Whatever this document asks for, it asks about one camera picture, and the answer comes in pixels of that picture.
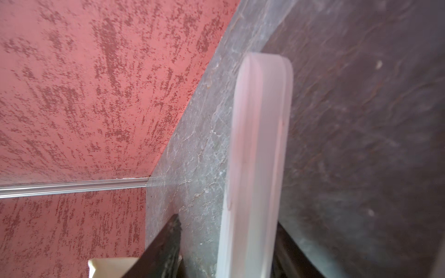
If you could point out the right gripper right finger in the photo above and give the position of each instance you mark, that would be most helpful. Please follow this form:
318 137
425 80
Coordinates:
288 259

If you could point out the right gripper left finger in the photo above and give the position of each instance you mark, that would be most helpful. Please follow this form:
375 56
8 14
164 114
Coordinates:
161 258

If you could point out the right aluminium corner post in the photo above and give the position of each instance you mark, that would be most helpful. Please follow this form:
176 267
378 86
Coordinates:
29 190

